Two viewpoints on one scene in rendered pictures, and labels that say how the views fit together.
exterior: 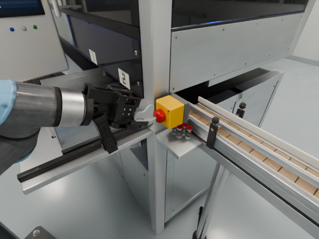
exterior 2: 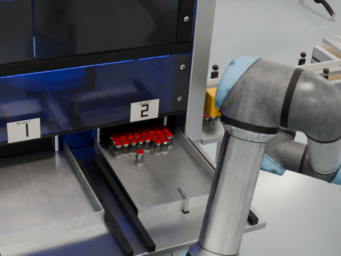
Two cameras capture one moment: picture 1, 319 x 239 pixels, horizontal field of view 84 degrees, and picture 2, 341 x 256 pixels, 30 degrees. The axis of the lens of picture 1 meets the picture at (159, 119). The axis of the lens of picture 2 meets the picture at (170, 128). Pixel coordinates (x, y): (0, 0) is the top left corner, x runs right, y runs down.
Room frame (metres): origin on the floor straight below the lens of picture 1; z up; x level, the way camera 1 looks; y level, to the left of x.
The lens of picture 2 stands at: (0.32, 1.65, 1.91)
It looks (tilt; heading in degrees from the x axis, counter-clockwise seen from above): 31 degrees down; 279
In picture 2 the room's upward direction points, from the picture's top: 5 degrees clockwise
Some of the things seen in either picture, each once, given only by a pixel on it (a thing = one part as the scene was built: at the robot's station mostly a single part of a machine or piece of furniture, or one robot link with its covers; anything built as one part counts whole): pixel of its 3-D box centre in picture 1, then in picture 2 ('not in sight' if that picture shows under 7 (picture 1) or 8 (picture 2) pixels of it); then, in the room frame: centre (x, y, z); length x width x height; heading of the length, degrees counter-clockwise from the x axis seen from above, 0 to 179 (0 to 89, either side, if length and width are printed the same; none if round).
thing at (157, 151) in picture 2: not in sight; (157, 147); (0.59, 0.14, 0.90); 0.02 x 0.02 x 0.05
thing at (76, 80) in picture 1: (81, 83); (34, 188); (0.86, 0.41, 0.90); 0.34 x 0.26 x 0.04; 126
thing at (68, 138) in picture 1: (101, 115); (158, 168); (0.57, 0.23, 0.90); 0.34 x 0.26 x 0.04; 126
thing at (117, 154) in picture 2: not in sight; (143, 145); (0.63, 0.14, 0.90); 0.18 x 0.02 x 0.05; 36
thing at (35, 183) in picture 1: (78, 105); (105, 198); (0.68, 0.36, 0.87); 0.70 x 0.48 x 0.02; 36
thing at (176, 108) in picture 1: (171, 111); (216, 100); (0.45, -0.04, 1.00); 0.08 x 0.07 x 0.07; 126
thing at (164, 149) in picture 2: not in sight; (164, 146); (0.57, 0.12, 0.90); 0.02 x 0.02 x 0.05
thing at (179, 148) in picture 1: (181, 138); (210, 127); (0.46, -0.08, 0.87); 0.14 x 0.13 x 0.02; 126
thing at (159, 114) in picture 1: (161, 115); not in sight; (0.43, 0.00, 0.99); 0.04 x 0.04 x 0.04; 36
